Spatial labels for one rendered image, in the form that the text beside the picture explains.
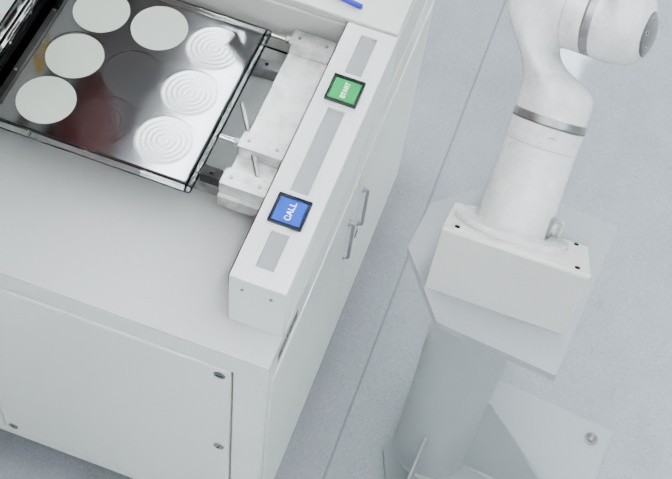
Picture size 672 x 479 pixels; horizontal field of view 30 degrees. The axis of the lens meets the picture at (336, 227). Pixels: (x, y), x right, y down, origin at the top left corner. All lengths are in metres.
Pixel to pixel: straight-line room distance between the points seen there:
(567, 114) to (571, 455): 1.12
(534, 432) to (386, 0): 1.12
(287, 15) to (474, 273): 0.59
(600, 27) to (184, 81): 0.71
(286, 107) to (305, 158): 0.18
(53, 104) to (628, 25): 0.95
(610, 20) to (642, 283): 1.33
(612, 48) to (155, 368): 0.91
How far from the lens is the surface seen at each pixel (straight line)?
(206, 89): 2.18
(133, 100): 2.16
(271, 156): 2.08
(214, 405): 2.19
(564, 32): 1.98
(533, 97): 1.98
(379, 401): 2.88
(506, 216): 1.99
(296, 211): 1.96
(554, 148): 1.98
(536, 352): 2.06
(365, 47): 2.18
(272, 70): 2.27
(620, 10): 1.94
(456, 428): 2.56
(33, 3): 2.26
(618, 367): 3.04
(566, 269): 1.93
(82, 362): 2.26
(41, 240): 2.11
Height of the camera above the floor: 2.61
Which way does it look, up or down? 57 degrees down
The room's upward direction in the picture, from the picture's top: 9 degrees clockwise
